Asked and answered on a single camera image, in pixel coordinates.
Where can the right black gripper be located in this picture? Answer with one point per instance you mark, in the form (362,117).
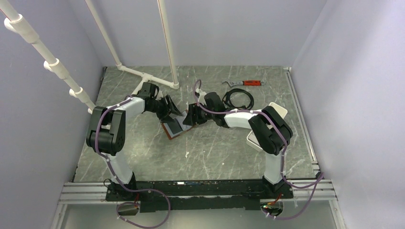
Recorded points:
(193,116)

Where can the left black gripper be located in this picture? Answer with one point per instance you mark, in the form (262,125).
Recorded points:
(168,108)

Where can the brown leather card holder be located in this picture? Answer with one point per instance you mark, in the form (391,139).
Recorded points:
(175,128)

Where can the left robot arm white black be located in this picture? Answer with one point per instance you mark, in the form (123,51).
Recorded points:
(106,133)

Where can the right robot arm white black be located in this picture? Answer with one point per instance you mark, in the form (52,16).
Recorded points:
(270,129)

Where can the red handled adjustable wrench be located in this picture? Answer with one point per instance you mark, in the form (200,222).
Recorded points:
(245,83)

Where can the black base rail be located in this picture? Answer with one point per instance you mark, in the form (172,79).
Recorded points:
(153,196)

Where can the aluminium frame rails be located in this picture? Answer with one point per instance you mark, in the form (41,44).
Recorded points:
(304,190)

